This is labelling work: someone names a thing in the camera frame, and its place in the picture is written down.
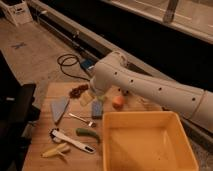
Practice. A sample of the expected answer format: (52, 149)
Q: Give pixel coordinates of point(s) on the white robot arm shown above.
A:
(192, 103)

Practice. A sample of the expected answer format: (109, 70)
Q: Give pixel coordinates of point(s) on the grey triangular cloth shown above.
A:
(58, 107)

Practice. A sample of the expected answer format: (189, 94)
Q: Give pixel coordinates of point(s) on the yellow banana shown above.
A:
(60, 150)

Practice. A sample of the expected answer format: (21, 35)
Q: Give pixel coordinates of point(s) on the white crate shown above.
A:
(17, 14)

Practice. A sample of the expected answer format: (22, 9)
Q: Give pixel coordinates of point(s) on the blue sponge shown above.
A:
(97, 110)

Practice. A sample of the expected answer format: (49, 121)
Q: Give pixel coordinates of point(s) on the black chair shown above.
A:
(16, 110)

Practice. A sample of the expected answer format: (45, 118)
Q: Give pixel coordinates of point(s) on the green cucumber toy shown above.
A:
(87, 132)

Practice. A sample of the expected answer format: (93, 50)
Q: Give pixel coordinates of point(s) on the brown grape bunch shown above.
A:
(76, 92)

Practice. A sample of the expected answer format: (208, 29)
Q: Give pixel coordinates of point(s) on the blue power box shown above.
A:
(87, 64)

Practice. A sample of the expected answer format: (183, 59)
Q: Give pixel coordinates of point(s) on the orange toy fruit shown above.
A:
(118, 102)

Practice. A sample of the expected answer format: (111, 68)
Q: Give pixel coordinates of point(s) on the white handled brush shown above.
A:
(79, 145)

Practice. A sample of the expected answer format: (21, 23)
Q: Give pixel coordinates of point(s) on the metal fork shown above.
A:
(89, 123)

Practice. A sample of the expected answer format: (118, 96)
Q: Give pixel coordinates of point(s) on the yellow plastic bin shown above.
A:
(146, 141)

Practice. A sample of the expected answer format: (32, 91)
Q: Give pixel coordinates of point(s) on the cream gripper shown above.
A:
(86, 97)

